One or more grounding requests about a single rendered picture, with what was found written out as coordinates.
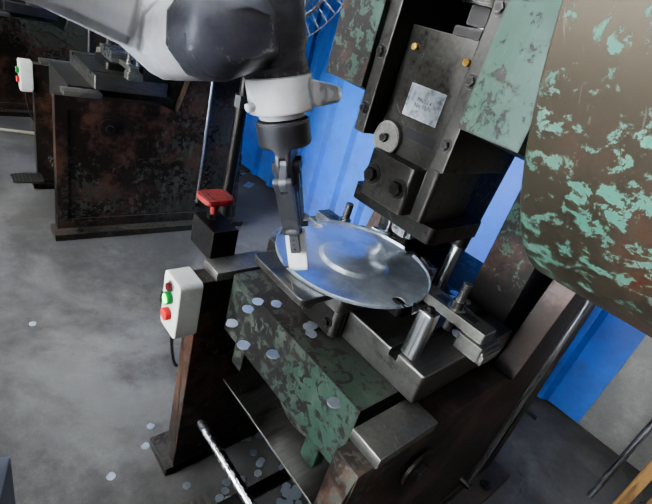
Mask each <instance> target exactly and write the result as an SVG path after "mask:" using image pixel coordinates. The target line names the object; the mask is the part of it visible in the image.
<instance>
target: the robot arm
mask: <svg viewBox="0 0 652 504"><path fill-rule="evenodd" d="M22 1H25V2H29V3H32V4H35V5H38V6H40V7H42V8H44V9H46V10H48V11H50V12H52V13H54V14H57V15H59V16H61V17H63V18H65V19H67V20H69V21H71V22H73V23H75V24H78V25H80V26H82V27H84V28H86V29H88V30H90V31H92V32H94V33H96V34H99V35H101V36H103V37H105V38H107V39H109V40H111V41H113V42H115V43H117V44H120V45H121V46H122V47H123V48H124V49H125V50H126V51H127V52H128V53H130V54H131V55H132V56H133V57H134V58H135V59H136V60H137V61H138V62H139V63H140V64H141V65H142V66H144V67H145V68H146V69H147V70H148V71H149V72H150V73H152V74H154V75H155V76H157V77H159V78H161V79H163V80H175V81H212V82H227V81H230V80H234V79H236V78H239V77H242V76H243V77H244V81H245V88H246V95H247V102H248V103H247V104H245V105H244V108H245V111H246V112H248V113H249V114H251V115H254V116H259V120H257V122H256V123H255V125H256V132H257V139H258V145H259V147H260V148H262V149H264V150H267V151H268V150H271V151H273V152H274V153H275V156H274V158H275V162H272V172H273V174H274V176H275V179H273V182H272V185H273V187H274V191H275V194H276V199H277V204H278V210H279V215H280V220H281V226H282V229H281V231H280V234H283V235H285V239H286V248H287V256H288V264H289V270H290V268H291V269H292V270H307V269H308V266H309V265H308V255H307V245H306V235H305V228H304V226H308V221H303V218H304V217H305V213H304V204H303V188H302V181H303V179H302V169H301V167H302V165H303V162H302V155H298V151H297V149H300V148H303V147H305V146H307V145H309V144H310V143H311V140H312V137H311V125H310V118H308V116H307V115H305V112H307V111H311V110H312V109H313V108H314V107H320V106H325V105H329V104H333V103H337V102H339V101H340V100H341V98H342V91H341V88H340V87H339V86H336V85H332V84H329V83H325V82H321V81H318V80H315V79H312V76H311V72H310V69H309V65H308V62H307V58H306V55H305V51H306V44H307V32H306V19H305V6H304V0H22Z"/></svg>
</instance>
